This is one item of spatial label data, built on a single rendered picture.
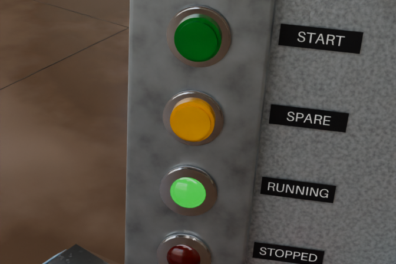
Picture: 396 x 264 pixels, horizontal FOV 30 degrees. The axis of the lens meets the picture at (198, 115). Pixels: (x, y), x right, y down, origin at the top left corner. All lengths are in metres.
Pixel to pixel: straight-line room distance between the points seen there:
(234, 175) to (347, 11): 0.12
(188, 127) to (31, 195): 2.41
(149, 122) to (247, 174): 0.07
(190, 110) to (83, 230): 2.22
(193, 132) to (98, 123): 2.86
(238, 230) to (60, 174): 2.48
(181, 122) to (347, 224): 0.13
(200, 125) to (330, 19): 0.09
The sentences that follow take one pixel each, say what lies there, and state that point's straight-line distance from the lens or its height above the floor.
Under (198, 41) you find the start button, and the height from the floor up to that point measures 1.43.
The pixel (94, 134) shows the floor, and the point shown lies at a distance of 3.20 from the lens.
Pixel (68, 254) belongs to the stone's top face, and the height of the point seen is 0.83.
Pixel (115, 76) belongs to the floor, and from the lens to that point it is 3.72.
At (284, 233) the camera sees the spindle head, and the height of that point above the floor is 1.29.
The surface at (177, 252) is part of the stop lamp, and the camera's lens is 0.48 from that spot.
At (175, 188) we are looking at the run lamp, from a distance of 0.45.
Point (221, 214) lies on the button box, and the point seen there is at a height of 1.31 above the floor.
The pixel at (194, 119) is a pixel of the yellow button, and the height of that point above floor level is 1.38.
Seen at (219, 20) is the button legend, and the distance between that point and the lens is 0.40.
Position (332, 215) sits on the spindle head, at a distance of 0.48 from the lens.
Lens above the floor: 1.58
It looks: 28 degrees down
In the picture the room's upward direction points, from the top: 4 degrees clockwise
